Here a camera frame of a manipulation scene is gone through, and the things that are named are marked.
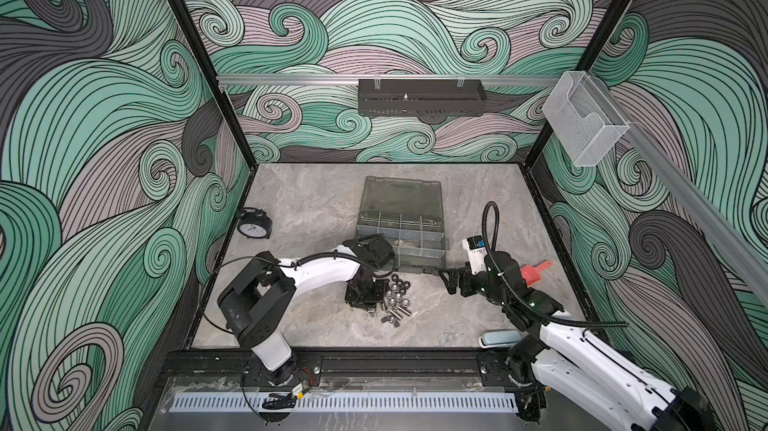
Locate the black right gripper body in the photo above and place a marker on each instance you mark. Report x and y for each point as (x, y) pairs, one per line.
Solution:
(480, 285)

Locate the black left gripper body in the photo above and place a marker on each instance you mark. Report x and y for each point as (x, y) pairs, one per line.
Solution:
(369, 296)

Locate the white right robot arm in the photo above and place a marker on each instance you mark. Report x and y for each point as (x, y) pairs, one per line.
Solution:
(549, 350)

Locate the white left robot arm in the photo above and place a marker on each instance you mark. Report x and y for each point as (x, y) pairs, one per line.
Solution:
(256, 300)

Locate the pile of screws and nuts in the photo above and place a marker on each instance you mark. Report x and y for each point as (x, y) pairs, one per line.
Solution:
(390, 301)

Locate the red plastic scoop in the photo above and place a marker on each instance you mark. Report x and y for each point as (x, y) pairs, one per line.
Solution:
(532, 274)

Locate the pale blue rectangular case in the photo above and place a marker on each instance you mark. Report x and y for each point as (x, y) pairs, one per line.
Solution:
(499, 339)

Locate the smoky clear compartment organizer box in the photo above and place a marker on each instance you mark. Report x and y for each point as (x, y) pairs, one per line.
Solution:
(408, 213)

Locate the black alarm clock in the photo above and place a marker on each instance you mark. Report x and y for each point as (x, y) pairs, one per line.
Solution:
(254, 223)

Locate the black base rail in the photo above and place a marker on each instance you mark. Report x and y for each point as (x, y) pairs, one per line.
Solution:
(316, 365)

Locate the white slotted cable duct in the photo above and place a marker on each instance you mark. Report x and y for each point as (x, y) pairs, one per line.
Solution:
(353, 402)

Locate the clear acrylic wall holder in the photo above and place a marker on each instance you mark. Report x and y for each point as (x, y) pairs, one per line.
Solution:
(585, 117)

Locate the black perforated wall tray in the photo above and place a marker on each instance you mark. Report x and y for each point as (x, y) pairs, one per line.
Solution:
(427, 100)

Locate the aluminium rail right wall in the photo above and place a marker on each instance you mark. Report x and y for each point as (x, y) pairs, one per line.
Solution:
(660, 141)

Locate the aluminium rail wall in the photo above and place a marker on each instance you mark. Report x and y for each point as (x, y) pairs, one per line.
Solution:
(282, 79)
(660, 141)

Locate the aluminium rail back wall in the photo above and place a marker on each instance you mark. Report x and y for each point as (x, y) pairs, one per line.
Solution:
(282, 79)

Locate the black corner frame post right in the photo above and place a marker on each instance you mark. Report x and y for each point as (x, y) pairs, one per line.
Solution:
(608, 24)

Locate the black corner frame post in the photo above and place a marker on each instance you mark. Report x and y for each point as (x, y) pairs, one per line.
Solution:
(608, 24)
(202, 58)

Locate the black corner frame post left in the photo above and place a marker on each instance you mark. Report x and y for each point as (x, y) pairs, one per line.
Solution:
(202, 58)

